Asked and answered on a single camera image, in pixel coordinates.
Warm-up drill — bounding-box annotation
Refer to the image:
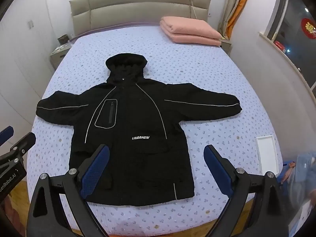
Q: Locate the white rectangular tray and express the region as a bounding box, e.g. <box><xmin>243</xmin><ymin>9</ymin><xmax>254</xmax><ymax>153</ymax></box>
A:
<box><xmin>255</xmin><ymin>135</ymin><xmax>281</xmax><ymax>175</ymax></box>

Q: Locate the beige padded headboard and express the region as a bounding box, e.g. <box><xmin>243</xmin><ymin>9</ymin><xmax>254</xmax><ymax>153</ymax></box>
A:
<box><xmin>69</xmin><ymin>0</ymin><xmax>213</xmax><ymax>38</ymax></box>

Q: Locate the folded pink blanket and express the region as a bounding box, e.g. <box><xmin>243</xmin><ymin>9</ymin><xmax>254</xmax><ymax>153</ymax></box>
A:
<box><xmin>159</xmin><ymin>16</ymin><xmax>223</xmax><ymax>47</ymax></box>

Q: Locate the beige and orange curtain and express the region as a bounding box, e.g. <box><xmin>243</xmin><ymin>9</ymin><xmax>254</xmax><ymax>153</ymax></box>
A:
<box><xmin>217</xmin><ymin>0</ymin><xmax>254</xmax><ymax>40</ymax></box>

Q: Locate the grey nightstand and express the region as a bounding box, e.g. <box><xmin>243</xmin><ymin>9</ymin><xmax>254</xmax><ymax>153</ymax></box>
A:
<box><xmin>50</xmin><ymin>42</ymin><xmax>73</xmax><ymax>70</ymax></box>
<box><xmin>220</xmin><ymin>39</ymin><xmax>232</xmax><ymax>57</ymax></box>

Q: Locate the round red window decoration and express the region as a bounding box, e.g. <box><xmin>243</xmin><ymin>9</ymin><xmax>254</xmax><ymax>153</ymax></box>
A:
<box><xmin>301</xmin><ymin>18</ymin><xmax>316</xmax><ymax>40</ymax></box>

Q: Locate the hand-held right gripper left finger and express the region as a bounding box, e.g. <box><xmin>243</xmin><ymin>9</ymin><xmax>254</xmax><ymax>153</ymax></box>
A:
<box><xmin>27</xmin><ymin>144</ymin><xmax>110</xmax><ymax>237</ymax></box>

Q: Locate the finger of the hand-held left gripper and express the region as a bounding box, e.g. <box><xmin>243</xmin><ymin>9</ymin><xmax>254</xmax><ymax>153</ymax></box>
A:
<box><xmin>0</xmin><ymin>126</ymin><xmax>14</xmax><ymax>146</ymax></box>
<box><xmin>9</xmin><ymin>132</ymin><xmax>37</xmax><ymax>160</ymax></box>

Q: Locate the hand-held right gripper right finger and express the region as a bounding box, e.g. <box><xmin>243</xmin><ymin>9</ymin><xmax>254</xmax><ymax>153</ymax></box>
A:
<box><xmin>204</xmin><ymin>144</ymin><xmax>289</xmax><ymax>237</ymax></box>

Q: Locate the black hooded jacket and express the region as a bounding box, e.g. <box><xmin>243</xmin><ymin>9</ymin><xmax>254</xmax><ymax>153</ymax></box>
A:
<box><xmin>36</xmin><ymin>53</ymin><xmax>242</xmax><ymax>206</ymax></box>

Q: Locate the light blue cloth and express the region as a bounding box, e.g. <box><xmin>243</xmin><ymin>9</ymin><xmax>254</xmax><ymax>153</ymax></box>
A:
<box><xmin>292</xmin><ymin>150</ymin><xmax>316</xmax><ymax>203</ymax></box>

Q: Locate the bed with floral sheet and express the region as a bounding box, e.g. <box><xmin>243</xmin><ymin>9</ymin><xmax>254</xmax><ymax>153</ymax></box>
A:
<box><xmin>26</xmin><ymin>23</ymin><xmax>283</xmax><ymax>230</ymax></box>

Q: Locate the pink cloth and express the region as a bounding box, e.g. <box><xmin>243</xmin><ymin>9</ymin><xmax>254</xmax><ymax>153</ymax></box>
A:
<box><xmin>282</xmin><ymin>161</ymin><xmax>297</xmax><ymax>184</ymax></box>

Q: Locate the white window sill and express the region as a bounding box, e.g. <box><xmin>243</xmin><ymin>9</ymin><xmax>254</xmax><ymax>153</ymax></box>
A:
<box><xmin>258</xmin><ymin>31</ymin><xmax>316</xmax><ymax>97</ymax></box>

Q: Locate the dark glass window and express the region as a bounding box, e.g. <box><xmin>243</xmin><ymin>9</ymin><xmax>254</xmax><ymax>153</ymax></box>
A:
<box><xmin>272</xmin><ymin>0</ymin><xmax>316</xmax><ymax>55</ymax></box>

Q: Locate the white paper sheet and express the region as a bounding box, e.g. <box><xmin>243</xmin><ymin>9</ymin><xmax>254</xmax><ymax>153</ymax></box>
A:
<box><xmin>293</xmin><ymin>199</ymin><xmax>314</xmax><ymax>229</ymax></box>

